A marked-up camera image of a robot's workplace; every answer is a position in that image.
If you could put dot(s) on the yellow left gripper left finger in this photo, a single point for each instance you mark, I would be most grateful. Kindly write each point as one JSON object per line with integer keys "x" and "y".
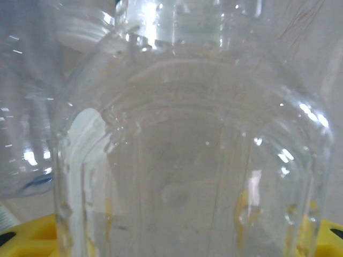
{"x": 32, "y": 241}

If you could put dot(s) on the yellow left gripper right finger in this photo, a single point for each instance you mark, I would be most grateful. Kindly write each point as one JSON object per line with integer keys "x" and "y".
{"x": 332, "y": 246}

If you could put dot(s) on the clear ribbed water bottle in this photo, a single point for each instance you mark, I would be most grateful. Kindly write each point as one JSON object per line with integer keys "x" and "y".
{"x": 26, "y": 107}

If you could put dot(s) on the square clear bottle green cap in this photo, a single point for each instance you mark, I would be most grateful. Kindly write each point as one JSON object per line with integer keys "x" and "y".
{"x": 187, "y": 134}

